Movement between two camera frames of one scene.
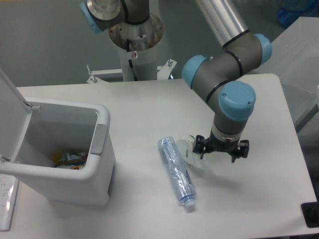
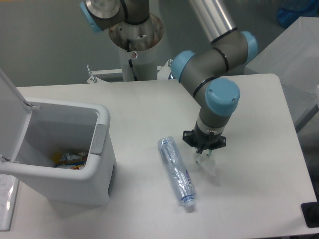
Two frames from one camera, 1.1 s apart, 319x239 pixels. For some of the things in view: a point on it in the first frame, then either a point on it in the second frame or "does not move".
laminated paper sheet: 9,189 does not move
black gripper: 212,144 -> 202,140
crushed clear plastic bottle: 169,149 does not move
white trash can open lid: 67,149 does not move
